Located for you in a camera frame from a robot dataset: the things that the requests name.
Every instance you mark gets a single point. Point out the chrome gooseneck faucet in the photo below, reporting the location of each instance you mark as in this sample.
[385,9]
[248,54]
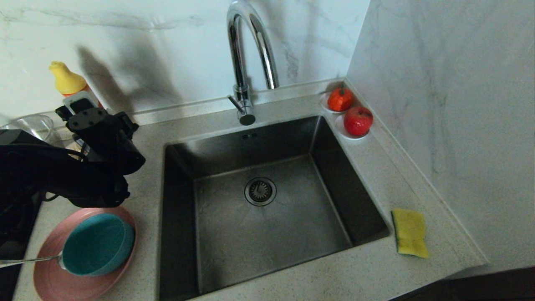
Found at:
[241,62]

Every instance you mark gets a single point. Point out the yellow capped dish soap bottle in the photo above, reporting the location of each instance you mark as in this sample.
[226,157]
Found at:
[67,81]

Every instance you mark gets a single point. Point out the teal bowl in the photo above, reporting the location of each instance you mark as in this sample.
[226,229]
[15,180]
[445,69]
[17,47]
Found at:
[98,246]

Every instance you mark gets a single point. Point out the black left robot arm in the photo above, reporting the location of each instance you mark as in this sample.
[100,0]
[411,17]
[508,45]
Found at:
[62,177]

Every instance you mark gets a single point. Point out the metal spoon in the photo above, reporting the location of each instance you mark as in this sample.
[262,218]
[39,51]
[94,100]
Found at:
[25,261]

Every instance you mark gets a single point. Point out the stainless steel sink basin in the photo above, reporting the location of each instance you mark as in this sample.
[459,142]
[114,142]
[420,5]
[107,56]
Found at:
[271,238]

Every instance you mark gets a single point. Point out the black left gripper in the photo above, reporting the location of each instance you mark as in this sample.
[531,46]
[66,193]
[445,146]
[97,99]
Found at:
[104,142]

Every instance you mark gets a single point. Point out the black stove top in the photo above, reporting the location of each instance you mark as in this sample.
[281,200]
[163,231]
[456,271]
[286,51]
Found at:
[8,271]

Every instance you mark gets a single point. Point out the yellow green sponge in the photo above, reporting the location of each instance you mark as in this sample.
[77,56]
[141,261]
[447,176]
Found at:
[410,232]

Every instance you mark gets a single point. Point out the pink plate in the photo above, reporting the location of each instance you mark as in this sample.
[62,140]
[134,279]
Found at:
[50,284]

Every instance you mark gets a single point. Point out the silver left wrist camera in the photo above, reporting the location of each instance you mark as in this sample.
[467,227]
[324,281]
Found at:
[81,102]

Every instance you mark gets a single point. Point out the clear glass bowl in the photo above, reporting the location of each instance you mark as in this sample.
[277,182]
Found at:
[29,124]

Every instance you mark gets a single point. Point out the red apple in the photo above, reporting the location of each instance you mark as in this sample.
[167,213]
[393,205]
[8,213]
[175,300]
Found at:
[358,121]

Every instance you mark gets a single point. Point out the round metal drain strainer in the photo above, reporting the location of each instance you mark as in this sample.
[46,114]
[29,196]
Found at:
[260,191]

